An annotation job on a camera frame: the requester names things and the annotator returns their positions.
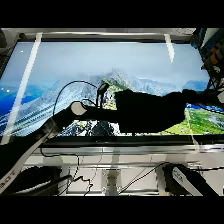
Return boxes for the black garment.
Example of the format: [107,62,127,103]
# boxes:
[113,88,201,135]

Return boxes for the silver frame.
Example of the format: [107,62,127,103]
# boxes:
[19,142,224,197]

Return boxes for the black cable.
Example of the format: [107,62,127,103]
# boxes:
[52,79,101,118]
[117,161,171,196]

